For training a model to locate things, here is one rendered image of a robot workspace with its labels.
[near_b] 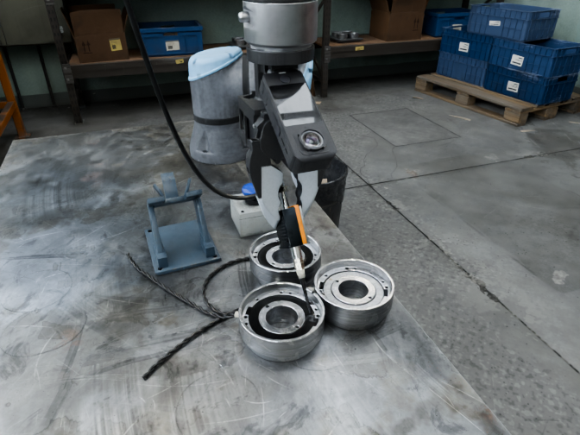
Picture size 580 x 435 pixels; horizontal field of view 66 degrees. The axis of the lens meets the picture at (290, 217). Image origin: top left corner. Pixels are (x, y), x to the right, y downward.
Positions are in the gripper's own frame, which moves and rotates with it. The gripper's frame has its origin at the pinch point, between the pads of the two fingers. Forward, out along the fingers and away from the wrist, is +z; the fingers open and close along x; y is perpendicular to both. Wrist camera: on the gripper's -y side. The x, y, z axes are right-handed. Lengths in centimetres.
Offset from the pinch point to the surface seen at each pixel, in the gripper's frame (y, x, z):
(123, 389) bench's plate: -6.8, 22.6, 12.9
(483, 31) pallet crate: 270, -292, 35
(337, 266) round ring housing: 0.3, -7.4, 9.8
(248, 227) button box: 17.2, 0.3, 11.4
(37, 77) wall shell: 402, 69, 68
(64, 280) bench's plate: 16.4, 28.9, 13.0
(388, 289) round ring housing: -6.5, -11.6, 10.1
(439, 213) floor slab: 115, -134, 94
